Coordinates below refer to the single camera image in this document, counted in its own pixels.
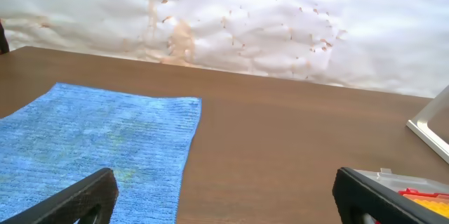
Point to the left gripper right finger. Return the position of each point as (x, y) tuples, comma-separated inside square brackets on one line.
[(365, 199)]

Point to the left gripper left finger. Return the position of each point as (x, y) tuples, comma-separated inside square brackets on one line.
[(84, 196)]

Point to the blue cloth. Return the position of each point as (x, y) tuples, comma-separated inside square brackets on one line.
[(87, 129)]

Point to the red and yellow tip box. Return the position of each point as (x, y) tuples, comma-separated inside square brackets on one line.
[(431, 204)]

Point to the white and blue stand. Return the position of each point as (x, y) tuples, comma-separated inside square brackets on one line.
[(417, 125)]

